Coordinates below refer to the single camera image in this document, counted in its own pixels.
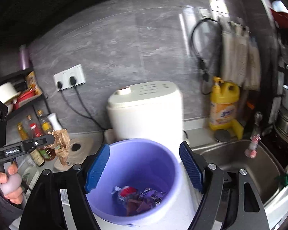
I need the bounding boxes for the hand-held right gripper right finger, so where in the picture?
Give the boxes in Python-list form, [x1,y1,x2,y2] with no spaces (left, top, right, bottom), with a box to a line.
[179,142,270,230]

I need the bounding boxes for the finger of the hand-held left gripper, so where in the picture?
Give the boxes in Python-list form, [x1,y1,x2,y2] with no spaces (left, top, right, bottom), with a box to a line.
[20,134,55,153]

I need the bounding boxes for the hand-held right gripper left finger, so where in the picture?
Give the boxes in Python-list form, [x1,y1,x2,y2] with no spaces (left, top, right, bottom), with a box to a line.
[19,144,110,230]

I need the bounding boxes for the brown paper bag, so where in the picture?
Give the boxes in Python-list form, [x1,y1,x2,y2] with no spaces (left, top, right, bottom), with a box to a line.
[48,129,70,166]

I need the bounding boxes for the purple plastic bucket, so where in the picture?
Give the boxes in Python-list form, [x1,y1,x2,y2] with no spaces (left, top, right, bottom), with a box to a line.
[85,138,183,226]

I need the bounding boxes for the pile of wrappers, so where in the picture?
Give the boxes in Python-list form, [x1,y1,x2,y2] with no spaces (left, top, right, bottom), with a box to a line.
[110,185,166,216]

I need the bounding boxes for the red cap vinegar bottle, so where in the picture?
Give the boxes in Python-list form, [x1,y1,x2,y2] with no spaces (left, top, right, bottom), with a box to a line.
[29,123,45,138]

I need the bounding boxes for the yellow cap green label bottle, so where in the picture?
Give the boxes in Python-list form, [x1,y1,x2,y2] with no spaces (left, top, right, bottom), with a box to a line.
[40,122,56,161]

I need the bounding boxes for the dark sauce bottle brown label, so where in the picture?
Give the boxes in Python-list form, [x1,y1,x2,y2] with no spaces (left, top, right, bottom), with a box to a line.
[16,123,46,168]

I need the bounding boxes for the white cap oil sprayer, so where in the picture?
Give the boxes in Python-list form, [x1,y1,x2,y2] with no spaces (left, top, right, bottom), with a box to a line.
[47,113,63,134]

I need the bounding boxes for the beige induction cooker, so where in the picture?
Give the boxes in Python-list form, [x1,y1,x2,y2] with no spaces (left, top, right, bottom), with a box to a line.
[54,136,94,172]

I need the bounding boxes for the red packet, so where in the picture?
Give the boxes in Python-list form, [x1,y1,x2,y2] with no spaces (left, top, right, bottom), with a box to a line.
[16,90,39,106]

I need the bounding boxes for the stainless steel sink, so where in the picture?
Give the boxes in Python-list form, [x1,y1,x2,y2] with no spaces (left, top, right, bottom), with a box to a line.
[191,138,286,207]

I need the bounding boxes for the round metal sink strainer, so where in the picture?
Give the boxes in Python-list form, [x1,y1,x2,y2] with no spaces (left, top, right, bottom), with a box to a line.
[214,129,232,142]

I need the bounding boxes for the yellow snack packet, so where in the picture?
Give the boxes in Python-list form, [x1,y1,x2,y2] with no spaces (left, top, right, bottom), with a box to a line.
[26,72,43,97]

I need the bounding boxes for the yellow sponge holder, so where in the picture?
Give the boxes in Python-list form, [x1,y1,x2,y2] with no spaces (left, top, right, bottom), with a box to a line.
[232,120,244,140]

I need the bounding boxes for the yellow detergent pump bottle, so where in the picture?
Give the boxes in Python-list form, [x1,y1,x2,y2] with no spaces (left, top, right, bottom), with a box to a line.
[209,77,240,131]

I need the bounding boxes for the purple cup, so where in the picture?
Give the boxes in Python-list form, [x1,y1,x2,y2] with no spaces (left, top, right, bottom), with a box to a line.
[19,45,31,69]

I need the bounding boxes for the white air fryer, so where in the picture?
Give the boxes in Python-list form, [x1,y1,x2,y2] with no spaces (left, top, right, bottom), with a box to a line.
[107,81,185,149]

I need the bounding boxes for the metal faucet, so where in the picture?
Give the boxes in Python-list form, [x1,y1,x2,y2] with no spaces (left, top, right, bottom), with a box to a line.
[244,111,264,159]

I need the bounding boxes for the green scrubber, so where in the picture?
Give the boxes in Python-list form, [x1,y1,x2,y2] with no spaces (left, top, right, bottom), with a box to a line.
[275,172,288,188]

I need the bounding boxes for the stainless steel pot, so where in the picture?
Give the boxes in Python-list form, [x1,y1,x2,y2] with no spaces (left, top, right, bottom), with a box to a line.
[275,105,288,142]

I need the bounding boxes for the hanging cloth bags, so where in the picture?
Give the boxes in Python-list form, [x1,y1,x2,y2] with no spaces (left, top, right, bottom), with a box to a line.
[220,21,261,91]

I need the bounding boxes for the red and white container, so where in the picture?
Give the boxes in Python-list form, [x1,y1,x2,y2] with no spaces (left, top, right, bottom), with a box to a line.
[270,1,288,30]

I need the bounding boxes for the black wall shelf rack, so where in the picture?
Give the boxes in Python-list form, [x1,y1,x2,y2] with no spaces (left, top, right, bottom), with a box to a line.
[0,67,50,125]

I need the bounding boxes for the black plug with cable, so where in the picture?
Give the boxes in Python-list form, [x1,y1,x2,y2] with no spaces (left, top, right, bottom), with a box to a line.
[56,80,106,131]
[70,76,108,131]

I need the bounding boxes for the white wall socket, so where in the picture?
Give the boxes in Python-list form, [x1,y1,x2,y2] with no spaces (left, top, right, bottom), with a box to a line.
[53,71,70,91]
[67,64,85,87]

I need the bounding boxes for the hanging black cable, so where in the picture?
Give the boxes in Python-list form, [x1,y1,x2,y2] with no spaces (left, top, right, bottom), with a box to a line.
[191,18,222,94]

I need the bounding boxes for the white wall switch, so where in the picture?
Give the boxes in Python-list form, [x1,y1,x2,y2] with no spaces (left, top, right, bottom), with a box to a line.
[210,0,228,13]

